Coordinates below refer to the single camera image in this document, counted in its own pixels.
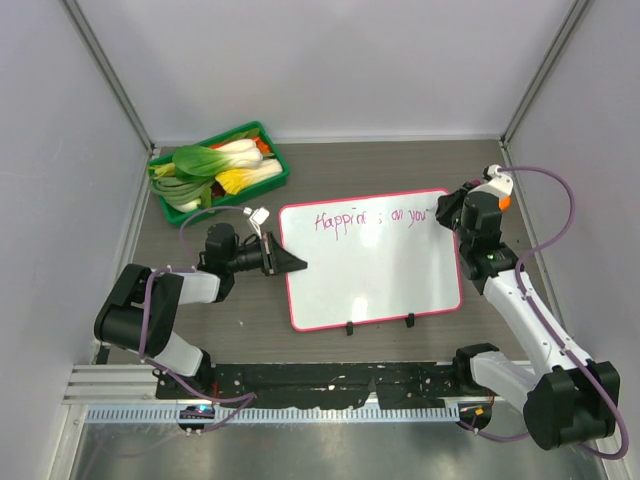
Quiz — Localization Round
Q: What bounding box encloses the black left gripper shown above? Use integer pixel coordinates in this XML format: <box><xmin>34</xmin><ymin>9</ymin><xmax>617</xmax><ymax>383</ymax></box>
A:
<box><xmin>227</xmin><ymin>233</ymin><xmax>306</xmax><ymax>277</ymax></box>

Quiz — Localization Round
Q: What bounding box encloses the pink framed whiteboard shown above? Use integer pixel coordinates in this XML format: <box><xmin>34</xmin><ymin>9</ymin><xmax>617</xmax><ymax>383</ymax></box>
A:
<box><xmin>279</xmin><ymin>189</ymin><xmax>463</xmax><ymax>332</ymax></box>

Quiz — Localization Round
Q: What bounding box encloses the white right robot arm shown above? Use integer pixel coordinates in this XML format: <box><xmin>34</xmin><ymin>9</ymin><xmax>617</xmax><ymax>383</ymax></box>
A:
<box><xmin>436</xmin><ymin>181</ymin><xmax>622</xmax><ymax>450</ymax></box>

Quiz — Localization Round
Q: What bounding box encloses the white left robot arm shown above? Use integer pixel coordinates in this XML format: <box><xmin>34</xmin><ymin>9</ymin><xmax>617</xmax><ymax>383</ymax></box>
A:
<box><xmin>94</xmin><ymin>223</ymin><xmax>308</xmax><ymax>399</ymax></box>

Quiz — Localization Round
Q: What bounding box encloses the orange tangerine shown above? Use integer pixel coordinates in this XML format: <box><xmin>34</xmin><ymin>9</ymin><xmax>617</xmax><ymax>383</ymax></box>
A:
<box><xmin>499</xmin><ymin>196</ymin><xmax>511</xmax><ymax>211</ymax></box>

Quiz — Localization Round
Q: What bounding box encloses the yellow white napa cabbage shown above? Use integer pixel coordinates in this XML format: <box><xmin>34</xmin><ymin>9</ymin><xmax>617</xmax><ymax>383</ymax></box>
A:
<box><xmin>215</xmin><ymin>159</ymin><xmax>283</xmax><ymax>195</ymax></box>

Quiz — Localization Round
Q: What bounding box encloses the green scallion bunch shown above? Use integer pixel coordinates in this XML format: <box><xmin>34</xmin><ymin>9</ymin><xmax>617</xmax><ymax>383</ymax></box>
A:
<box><xmin>150</xmin><ymin>177</ymin><xmax>213</xmax><ymax>213</ymax></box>

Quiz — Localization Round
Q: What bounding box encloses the green bok choy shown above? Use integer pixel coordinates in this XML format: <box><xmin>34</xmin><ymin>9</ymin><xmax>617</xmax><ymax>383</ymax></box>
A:
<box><xmin>173</xmin><ymin>139</ymin><xmax>263</xmax><ymax>179</ymax></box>

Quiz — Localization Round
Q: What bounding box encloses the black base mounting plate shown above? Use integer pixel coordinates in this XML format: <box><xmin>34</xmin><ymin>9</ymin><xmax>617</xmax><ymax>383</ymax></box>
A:
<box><xmin>185</xmin><ymin>362</ymin><xmax>490</xmax><ymax>410</ymax></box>

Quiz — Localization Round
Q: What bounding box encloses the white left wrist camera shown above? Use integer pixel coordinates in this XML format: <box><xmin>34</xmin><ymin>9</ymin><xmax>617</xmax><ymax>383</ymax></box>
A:
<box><xmin>243</xmin><ymin>207</ymin><xmax>270</xmax><ymax>237</ymax></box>

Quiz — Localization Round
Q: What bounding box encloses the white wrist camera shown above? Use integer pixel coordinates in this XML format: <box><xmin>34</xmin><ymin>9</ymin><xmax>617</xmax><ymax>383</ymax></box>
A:
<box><xmin>476</xmin><ymin>164</ymin><xmax>514</xmax><ymax>200</ymax></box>
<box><xmin>243</xmin><ymin>207</ymin><xmax>270</xmax><ymax>237</ymax></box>

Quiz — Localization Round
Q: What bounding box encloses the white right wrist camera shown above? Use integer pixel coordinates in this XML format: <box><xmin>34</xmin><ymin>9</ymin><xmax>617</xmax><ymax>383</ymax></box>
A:
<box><xmin>476</xmin><ymin>164</ymin><xmax>514</xmax><ymax>200</ymax></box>

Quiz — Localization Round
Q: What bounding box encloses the metal wire whiteboard stand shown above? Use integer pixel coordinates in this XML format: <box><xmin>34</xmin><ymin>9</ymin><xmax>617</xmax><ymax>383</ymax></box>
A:
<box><xmin>344</xmin><ymin>313</ymin><xmax>416</xmax><ymax>337</ymax></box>

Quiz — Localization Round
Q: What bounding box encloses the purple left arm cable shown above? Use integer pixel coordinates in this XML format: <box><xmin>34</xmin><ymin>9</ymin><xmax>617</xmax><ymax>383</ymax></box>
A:
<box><xmin>138</xmin><ymin>205</ymin><xmax>259</xmax><ymax>435</ymax></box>

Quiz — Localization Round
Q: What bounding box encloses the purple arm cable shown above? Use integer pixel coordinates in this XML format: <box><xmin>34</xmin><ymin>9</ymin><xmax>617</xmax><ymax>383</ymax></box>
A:
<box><xmin>459</xmin><ymin>165</ymin><xmax>631</xmax><ymax>460</ymax></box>
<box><xmin>138</xmin><ymin>205</ymin><xmax>259</xmax><ymax>435</ymax></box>

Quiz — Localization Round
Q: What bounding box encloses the white slotted cable duct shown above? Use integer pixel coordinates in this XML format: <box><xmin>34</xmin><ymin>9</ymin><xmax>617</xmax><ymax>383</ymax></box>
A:
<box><xmin>85</xmin><ymin>403</ymin><xmax>459</xmax><ymax>425</ymax></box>

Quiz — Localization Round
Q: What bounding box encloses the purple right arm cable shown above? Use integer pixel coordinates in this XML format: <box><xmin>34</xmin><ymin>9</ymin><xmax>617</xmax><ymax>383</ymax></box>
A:
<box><xmin>459</xmin><ymin>165</ymin><xmax>631</xmax><ymax>460</ymax></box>

